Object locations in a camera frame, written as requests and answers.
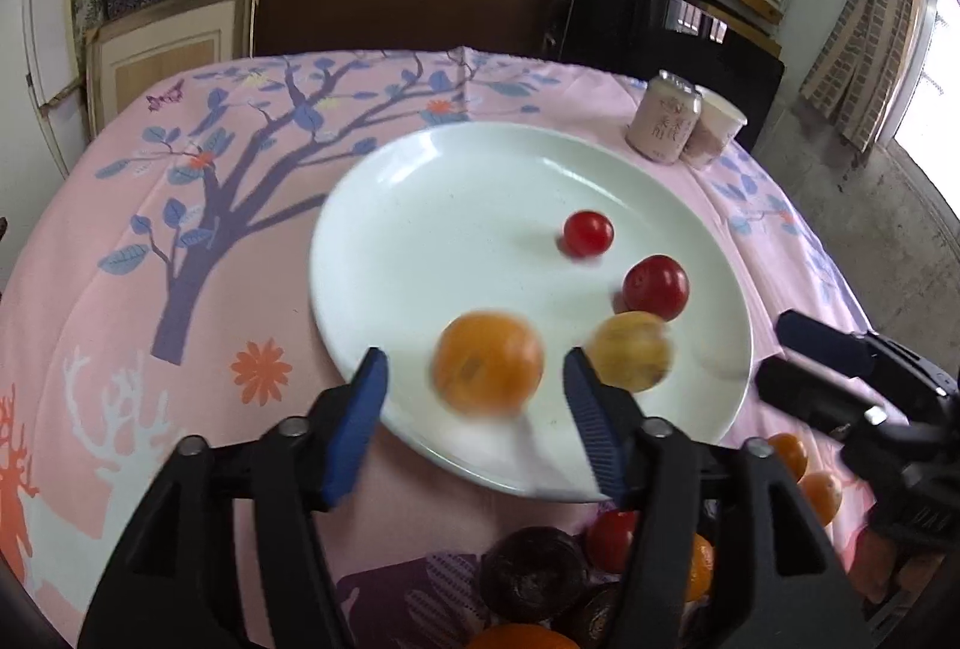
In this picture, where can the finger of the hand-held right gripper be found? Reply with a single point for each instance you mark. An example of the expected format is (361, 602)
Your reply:
(821, 340)
(802, 388)

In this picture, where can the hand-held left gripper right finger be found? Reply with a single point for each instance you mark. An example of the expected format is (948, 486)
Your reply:
(592, 424)

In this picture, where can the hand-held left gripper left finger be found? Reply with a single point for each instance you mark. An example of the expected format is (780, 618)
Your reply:
(360, 424)

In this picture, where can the orange mandarin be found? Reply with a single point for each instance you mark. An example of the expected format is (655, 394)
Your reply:
(821, 497)
(787, 455)
(699, 570)
(487, 360)
(521, 640)

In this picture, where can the pale yellow round fruit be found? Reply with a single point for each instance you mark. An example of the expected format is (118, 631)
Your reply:
(630, 349)

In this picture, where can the dark red plum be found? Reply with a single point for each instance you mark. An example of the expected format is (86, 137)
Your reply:
(656, 287)

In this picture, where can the small red cherry tomato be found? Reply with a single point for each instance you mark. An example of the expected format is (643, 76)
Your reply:
(589, 234)

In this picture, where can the white oval plate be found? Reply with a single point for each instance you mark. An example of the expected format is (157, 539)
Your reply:
(450, 229)

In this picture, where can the person's right hand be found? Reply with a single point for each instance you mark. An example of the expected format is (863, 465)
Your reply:
(881, 563)

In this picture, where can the dark brown water chestnut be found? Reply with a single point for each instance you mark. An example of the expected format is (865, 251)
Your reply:
(532, 574)
(592, 619)

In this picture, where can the white paper cup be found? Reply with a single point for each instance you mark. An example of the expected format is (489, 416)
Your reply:
(718, 128)

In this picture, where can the pink drink can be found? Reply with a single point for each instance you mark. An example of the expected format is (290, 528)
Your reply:
(664, 120)

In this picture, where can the bright window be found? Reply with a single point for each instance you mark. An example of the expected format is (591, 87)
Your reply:
(937, 94)

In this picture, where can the pink printed tablecloth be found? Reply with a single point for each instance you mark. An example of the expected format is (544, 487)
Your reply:
(112, 289)

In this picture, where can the beige checked curtain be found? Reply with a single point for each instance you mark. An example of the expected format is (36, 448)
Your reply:
(862, 19)

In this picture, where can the black screen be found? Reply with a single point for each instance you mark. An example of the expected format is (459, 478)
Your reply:
(622, 27)

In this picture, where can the wooden framed panel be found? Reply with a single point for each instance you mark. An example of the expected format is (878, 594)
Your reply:
(157, 64)

